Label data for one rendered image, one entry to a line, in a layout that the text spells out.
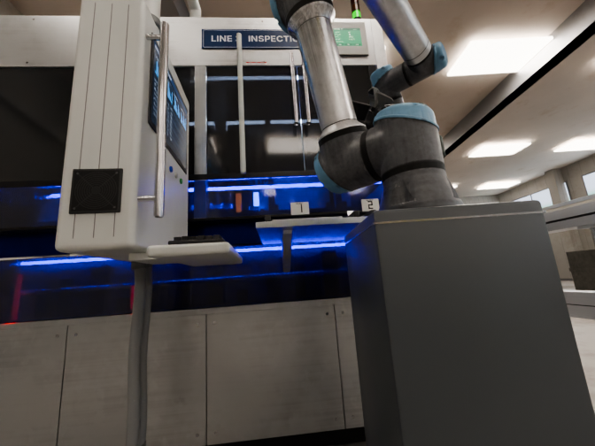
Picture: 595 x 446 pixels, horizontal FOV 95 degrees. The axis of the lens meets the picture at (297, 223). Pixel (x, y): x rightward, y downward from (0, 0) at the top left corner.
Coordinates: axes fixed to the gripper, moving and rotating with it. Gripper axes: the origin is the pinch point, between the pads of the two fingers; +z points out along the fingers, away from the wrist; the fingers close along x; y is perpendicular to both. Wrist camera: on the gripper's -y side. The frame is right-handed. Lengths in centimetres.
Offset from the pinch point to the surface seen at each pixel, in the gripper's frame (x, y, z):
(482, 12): -95, -28, -392
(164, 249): 37, -22, 39
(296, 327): 87, 5, -3
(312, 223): 32.9, -1.6, 2.6
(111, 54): 4, -67, 24
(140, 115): 15, -50, 26
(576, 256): 168, 282, -529
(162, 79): 6, -53, 18
